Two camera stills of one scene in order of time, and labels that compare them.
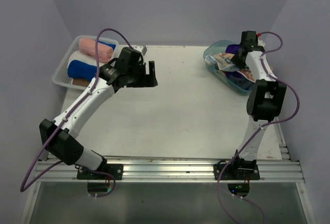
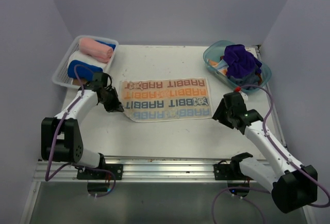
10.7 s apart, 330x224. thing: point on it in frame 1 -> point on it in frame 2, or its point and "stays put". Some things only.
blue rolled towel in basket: [112, 45] stays put
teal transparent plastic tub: [217, 58] stays put
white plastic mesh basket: [61, 77] stays put
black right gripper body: [238, 61] -> [223, 114]
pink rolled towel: [87, 46] stays put
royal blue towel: [78, 69] stays put
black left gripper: [147, 80] -> [116, 106]
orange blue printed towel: [223, 61] -> [146, 100]
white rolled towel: [79, 55] stays put
